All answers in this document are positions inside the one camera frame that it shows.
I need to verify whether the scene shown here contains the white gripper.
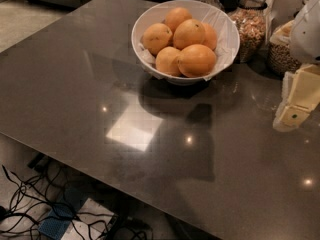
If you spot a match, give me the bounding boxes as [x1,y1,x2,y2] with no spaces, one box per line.
[273,0,320,132]

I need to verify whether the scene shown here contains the white paper bowl liner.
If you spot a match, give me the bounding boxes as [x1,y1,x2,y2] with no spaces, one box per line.
[131,0,240,86]

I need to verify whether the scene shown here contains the white bowl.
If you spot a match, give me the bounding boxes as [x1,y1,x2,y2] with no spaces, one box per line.
[131,0,240,86]

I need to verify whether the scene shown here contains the right hidden orange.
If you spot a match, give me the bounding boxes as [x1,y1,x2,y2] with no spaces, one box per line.
[202,23,217,50]

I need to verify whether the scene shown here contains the round jar of grains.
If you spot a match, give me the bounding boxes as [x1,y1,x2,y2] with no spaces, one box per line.
[267,21,301,75]

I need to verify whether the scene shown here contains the glass jar of nuts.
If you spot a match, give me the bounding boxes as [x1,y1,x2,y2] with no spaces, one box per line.
[229,0,268,63]

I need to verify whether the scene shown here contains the white panel on floor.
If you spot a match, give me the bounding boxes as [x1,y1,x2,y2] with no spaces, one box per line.
[61,198,117,240]

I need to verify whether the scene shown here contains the blue box on floor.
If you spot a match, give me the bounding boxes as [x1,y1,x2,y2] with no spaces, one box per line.
[38,187,87,240]

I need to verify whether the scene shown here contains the black cables on floor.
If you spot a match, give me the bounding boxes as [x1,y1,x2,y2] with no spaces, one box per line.
[0,152,154,240]

